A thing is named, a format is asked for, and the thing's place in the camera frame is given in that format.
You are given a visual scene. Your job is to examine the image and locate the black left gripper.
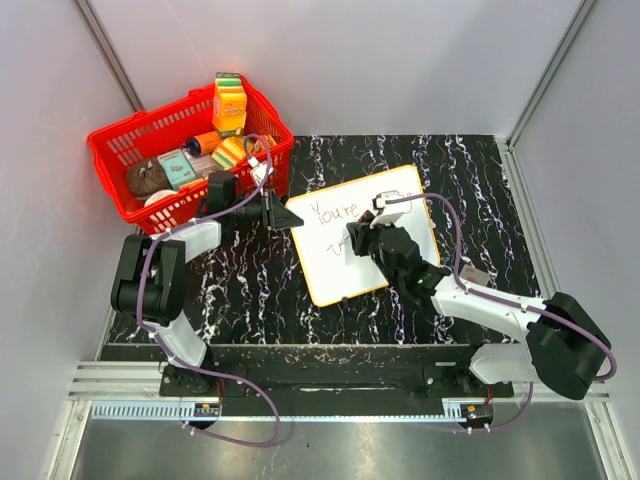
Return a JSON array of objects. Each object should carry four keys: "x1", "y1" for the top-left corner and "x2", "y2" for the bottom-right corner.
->
[{"x1": 230, "y1": 187, "x2": 304, "y2": 233}]

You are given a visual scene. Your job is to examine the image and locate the yellow framed whiteboard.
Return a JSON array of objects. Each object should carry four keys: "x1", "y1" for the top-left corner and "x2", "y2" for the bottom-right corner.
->
[{"x1": 286, "y1": 165, "x2": 440, "y2": 307}]

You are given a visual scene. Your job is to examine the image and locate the red capped whiteboard marker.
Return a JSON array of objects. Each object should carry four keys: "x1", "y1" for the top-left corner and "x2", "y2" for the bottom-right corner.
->
[{"x1": 342, "y1": 226, "x2": 372, "y2": 248}]

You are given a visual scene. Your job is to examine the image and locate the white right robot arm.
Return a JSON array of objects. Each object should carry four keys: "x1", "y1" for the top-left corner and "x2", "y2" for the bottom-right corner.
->
[{"x1": 347, "y1": 212, "x2": 611, "y2": 400}]

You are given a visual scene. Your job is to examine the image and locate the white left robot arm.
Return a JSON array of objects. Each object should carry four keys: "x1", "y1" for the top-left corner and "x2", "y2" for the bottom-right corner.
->
[{"x1": 111, "y1": 171, "x2": 304, "y2": 396}]

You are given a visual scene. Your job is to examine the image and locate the orange snack packet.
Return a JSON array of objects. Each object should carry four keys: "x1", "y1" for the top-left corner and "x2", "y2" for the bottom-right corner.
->
[{"x1": 256, "y1": 134, "x2": 277, "y2": 150}]

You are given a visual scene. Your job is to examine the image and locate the yellow green sponge pack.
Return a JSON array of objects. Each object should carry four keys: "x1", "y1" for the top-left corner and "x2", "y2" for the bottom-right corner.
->
[{"x1": 211, "y1": 136, "x2": 247, "y2": 170}]

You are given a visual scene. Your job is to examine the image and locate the orange cylindrical bottle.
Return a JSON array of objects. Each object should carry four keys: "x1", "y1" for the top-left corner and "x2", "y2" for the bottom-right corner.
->
[{"x1": 184, "y1": 131, "x2": 223, "y2": 157}]

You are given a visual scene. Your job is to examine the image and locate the teal small box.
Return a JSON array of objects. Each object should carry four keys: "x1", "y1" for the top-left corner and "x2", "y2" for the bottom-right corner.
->
[{"x1": 156, "y1": 149, "x2": 197, "y2": 191}]

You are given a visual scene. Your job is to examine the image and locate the white round lid container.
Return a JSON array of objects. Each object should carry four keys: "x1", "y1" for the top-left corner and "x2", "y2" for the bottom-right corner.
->
[{"x1": 144, "y1": 189, "x2": 177, "y2": 207}]

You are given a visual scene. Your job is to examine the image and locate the orange sponge daddy box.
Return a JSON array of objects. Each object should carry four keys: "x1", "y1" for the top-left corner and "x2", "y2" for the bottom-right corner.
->
[{"x1": 212, "y1": 72, "x2": 247, "y2": 138}]

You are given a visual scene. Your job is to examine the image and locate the brown round bread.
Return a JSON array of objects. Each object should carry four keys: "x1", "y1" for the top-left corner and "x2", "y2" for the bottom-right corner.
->
[{"x1": 125, "y1": 157, "x2": 169, "y2": 200}]

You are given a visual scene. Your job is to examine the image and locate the red plastic shopping basket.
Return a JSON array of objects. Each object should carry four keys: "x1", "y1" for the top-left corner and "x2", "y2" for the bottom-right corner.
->
[{"x1": 87, "y1": 78, "x2": 294, "y2": 235}]

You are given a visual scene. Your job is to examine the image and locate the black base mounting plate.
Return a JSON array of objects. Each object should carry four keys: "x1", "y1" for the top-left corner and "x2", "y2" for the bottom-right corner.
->
[{"x1": 159, "y1": 345, "x2": 514, "y2": 419}]

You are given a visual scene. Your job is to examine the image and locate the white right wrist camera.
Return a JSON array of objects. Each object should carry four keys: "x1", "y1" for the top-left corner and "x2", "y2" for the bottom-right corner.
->
[{"x1": 371, "y1": 190, "x2": 408, "y2": 228}]

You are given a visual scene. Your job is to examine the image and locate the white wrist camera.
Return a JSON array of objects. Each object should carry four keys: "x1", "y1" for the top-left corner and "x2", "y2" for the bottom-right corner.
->
[
  {"x1": 248, "y1": 157, "x2": 273, "y2": 186},
  {"x1": 371, "y1": 190, "x2": 408, "y2": 228}
]

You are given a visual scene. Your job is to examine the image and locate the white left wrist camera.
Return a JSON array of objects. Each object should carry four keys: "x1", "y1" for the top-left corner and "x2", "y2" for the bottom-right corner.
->
[{"x1": 248, "y1": 157, "x2": 273, "y2": 186}]

